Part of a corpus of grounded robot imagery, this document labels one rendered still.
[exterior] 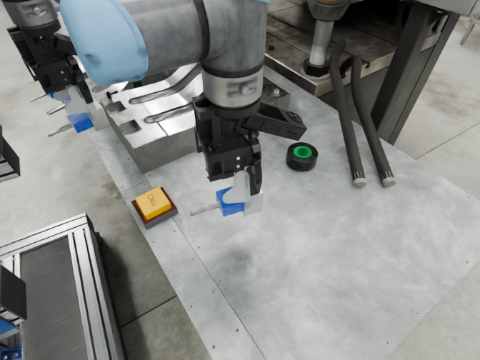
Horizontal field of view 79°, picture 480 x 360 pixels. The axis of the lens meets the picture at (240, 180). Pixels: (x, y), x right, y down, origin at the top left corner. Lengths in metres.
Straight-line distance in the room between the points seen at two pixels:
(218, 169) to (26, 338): 1.11
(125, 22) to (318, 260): 0.53
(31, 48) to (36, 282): 1.01
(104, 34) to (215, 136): 0.19
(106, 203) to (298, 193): 1.35
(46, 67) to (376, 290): 0.76
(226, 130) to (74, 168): 1.82
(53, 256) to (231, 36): 1.33
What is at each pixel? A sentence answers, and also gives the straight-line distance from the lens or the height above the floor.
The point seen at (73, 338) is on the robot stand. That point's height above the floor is 0.21.
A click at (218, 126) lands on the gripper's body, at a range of 0.39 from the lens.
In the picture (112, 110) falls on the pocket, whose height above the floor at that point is 0.87.
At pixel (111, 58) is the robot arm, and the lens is 0.28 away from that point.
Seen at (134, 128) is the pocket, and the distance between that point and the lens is 0.85.
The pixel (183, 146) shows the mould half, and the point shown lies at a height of 0.83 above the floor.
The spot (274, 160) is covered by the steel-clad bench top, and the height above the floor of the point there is 0.80.
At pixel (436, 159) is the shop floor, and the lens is 2.35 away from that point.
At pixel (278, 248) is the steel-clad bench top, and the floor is 0.80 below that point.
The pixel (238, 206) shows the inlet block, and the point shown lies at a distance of 0.53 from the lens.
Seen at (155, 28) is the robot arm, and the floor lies 1.26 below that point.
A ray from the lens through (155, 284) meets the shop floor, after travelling 1.52.
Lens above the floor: 1.36
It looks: 48 degrees down
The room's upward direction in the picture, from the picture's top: straight up
